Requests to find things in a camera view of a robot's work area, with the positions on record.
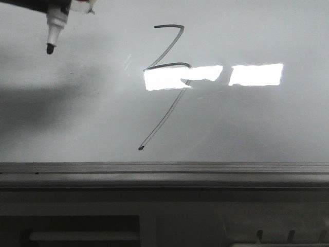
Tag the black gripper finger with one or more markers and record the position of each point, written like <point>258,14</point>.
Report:
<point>38,5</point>

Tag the white black-tipped marker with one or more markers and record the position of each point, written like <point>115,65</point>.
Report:
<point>57,17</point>

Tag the white whiteboard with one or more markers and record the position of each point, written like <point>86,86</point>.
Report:
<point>210,81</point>

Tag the grey whiteboard tray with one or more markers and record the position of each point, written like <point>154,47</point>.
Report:
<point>164,204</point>

